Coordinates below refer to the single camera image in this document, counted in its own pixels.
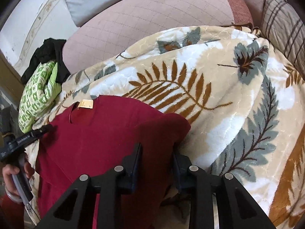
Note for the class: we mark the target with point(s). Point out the black cloth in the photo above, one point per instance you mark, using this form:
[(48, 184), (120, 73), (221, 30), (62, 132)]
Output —
[(51, 50)]

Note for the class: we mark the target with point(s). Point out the person's left forearm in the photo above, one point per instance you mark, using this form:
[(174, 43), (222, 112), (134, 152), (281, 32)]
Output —
[(12, 214)]

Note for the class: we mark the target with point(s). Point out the grey pillow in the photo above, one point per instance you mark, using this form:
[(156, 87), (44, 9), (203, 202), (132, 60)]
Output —
[(83, 2)]

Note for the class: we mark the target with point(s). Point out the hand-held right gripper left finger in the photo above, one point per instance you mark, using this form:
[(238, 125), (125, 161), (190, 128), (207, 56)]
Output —
[(136, 164)]

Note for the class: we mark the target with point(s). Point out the pink quilted cushion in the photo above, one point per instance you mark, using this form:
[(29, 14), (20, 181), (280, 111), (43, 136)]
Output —
[(143, 16)]

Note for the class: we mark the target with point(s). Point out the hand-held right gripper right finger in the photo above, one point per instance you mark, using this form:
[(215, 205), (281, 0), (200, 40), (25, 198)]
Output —
[(177, 171)]

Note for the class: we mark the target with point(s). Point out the green patterned pillow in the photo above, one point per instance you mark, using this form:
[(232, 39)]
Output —
[(35, 93)]

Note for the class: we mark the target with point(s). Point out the dark red garment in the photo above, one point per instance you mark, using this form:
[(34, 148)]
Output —
[(95, 136)]

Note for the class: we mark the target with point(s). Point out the leaf print fleece blanket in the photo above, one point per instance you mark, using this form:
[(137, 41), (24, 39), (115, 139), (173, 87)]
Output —
[(214, 88)]

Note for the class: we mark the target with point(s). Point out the red-brown sofa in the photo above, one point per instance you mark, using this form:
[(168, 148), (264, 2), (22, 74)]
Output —
[(238, 7)]

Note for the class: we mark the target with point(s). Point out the striped cushion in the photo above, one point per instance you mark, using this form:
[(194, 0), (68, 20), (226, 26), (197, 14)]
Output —
[(281, 23)]

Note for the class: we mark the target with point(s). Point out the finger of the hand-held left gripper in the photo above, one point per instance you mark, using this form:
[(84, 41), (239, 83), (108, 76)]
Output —
[(35, 133)]

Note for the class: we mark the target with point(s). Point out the person's left hand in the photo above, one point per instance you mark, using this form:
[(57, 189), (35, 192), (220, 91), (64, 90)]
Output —
[(10, 173)]

